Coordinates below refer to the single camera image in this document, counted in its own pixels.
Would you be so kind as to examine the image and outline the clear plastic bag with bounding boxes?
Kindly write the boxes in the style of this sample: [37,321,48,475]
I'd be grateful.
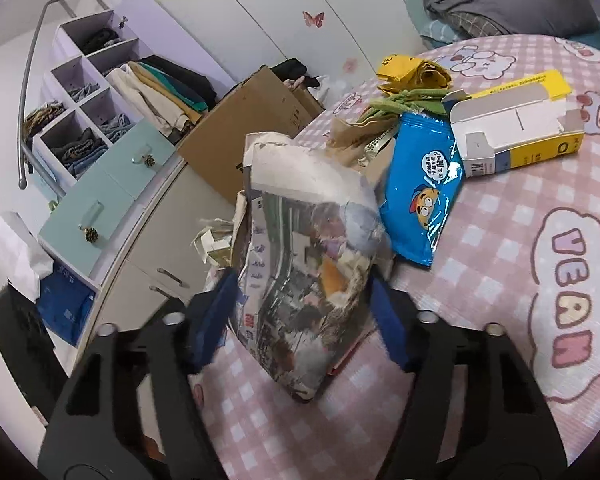
[310,77,338,106]

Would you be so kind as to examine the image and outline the torn printed paper bag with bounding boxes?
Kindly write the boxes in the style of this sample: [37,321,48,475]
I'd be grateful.
[230,131,396,403]

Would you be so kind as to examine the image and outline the crumpled yellow packet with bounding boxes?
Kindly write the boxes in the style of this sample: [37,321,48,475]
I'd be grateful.
[376,55,453,96]

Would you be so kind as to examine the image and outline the blue bag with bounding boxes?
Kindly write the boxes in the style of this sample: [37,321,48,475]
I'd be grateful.
[36,259,101,347]

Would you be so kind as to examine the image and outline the small pale printed packet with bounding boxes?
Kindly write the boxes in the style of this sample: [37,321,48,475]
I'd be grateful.
[365,127,398,161]

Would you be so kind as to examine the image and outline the crumpled cream paper scrap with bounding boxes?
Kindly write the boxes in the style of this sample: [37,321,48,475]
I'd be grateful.
[190,217,238,268]

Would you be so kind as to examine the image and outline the brown paper bag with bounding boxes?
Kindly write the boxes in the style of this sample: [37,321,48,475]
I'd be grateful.
[327,115,396,196]

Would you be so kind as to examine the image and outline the row of hanging clothes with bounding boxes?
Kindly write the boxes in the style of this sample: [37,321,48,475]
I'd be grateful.
[105,55,218,136]

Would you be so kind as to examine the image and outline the teal drawer unit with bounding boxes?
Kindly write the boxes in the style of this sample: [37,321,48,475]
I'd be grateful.
[38,119,177,281]

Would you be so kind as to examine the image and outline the teal bed sheet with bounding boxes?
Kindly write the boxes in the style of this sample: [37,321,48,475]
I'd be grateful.
[420,15,600,53]

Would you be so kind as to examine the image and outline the grey metal rail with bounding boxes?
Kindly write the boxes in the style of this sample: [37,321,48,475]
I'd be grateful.
[17,0,102,190]

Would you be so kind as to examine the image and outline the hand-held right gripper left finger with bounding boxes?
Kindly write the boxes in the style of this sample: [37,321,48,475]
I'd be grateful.
[37,266,241,480]

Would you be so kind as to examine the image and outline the black folded clothes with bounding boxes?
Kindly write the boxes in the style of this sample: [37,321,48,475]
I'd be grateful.
[80,27,123,51]

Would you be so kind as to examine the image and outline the braided straw item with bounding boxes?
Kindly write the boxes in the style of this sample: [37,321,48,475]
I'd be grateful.
[22,102,66,141]

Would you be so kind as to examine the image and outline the blue snack packet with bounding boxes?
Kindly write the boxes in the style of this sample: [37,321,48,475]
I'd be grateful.
[380,112,466,267]

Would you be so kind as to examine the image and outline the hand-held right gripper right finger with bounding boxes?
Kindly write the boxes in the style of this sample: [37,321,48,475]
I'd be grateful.
[370,275,568,480]

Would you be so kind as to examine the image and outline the pink checked printed mat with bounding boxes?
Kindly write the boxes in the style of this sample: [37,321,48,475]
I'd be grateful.
[190,35,600,480]

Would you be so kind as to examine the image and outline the cardboard box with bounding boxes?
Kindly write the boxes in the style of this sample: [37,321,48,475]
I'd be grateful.
[176,65,326,206]

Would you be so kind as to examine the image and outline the green cloth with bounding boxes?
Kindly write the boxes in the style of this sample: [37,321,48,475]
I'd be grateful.
[355,87,451,123]

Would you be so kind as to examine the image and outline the low white cabinet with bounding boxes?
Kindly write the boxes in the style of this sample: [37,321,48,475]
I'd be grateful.
[87,157,241,346]

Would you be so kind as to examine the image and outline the folded denim clothes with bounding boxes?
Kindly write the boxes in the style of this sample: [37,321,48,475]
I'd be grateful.
[97,114,131,141]
[65,82,101,103]
[50,130,111,171]

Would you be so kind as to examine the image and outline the white and yellow carton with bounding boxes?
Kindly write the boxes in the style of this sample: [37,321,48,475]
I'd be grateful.
[442,70,586,180]

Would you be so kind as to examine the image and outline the purple white cubby shelf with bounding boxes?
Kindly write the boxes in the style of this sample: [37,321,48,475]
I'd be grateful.
[32,0,181,196]

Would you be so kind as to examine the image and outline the white wardrobe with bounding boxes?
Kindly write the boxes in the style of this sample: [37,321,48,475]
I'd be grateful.
[145,0,421,111]

